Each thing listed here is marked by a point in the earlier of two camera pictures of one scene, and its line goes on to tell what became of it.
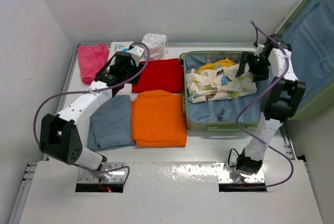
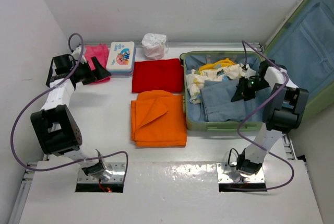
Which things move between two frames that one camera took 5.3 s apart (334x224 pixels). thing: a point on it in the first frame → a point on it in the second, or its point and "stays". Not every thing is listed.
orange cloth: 158,119 stays
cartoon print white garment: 219,83 stays
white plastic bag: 156,45 stays
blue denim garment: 110,124 → 216,96
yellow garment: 225,62 stays
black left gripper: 134,67 → 99,72
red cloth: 166,74 stays
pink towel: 93,59 stays
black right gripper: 249,58 → 241,92
